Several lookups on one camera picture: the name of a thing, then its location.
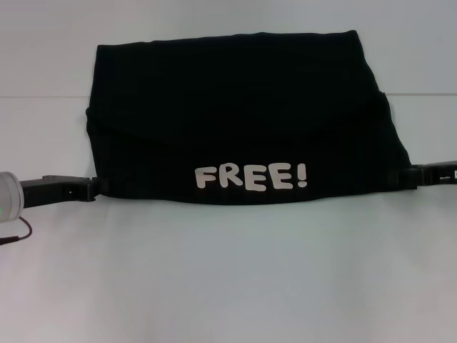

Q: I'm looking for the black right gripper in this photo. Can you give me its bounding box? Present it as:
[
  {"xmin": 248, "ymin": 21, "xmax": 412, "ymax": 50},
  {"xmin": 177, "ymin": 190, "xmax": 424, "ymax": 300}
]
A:
[{"xmin": 386, "ymin": 160, "xmax": 457, "ymax": 191}]

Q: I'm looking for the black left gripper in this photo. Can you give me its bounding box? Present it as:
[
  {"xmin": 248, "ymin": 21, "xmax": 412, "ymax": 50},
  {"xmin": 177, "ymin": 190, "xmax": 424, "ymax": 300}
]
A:
[{"xmin": 19, "ymin": 174, "xmax": 110, "ymax": 209}]

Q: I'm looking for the black shirt with FREE print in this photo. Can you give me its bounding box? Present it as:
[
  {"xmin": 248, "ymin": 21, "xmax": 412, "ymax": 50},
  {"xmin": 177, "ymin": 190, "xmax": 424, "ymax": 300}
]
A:
[{"xmin": 84, "ymin": 29, "xmax": 419, "ymax": 211}]

